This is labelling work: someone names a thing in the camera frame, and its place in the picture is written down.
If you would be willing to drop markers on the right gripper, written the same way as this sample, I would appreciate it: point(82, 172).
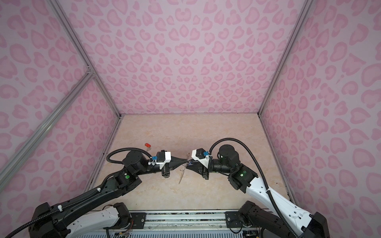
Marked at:
point(199, 168)

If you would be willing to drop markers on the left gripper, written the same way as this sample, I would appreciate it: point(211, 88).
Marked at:
point(174, 162)

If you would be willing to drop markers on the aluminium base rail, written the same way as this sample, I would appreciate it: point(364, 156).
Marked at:
point(189, 224)

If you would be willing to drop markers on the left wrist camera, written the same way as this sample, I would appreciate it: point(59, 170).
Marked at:
point(160, 160)

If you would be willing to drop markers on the diagonal aluminium frame bar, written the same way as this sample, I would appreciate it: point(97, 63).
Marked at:
point(20, 157)

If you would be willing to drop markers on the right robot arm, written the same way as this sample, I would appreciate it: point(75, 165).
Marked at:
point(280, 217)

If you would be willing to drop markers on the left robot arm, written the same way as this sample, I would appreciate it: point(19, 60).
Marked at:
point(73, 218)

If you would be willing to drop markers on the metal perforated ring disc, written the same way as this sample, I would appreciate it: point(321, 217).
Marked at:
point(184, 168)

